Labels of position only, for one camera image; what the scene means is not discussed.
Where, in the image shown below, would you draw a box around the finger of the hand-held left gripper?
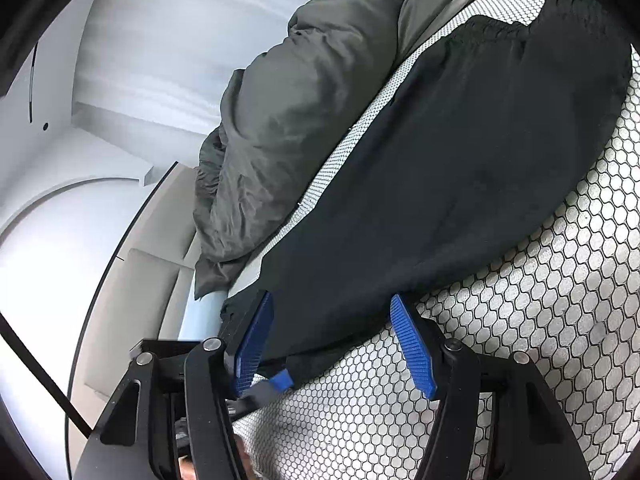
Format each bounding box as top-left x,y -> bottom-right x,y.
235,370 -> 296,411

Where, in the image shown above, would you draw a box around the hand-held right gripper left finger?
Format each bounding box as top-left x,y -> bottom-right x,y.
72,290 -> 275,480

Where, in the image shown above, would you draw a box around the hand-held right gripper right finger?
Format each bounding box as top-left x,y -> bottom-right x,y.
390,294 -> 593,480

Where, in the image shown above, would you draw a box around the black pants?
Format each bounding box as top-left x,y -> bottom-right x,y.
220,0 -> 632,391

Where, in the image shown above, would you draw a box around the light blue pillow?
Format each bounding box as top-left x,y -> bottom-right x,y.
179,267 -> 236,348

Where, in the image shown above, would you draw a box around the beige padded headboard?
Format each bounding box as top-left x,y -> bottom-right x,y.
70,162 -> 201,480

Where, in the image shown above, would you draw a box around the honeycomb pattern bed sheet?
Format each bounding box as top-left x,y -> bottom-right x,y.
227,0 -> 640,480

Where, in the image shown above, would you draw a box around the grey duvet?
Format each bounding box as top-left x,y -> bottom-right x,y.
192,0 -> 501,301

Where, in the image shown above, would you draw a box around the white curtain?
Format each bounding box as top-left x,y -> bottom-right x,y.
72,0 -> 351,171

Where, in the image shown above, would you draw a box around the black cable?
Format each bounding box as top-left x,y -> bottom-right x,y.
0,317 -> 93,438

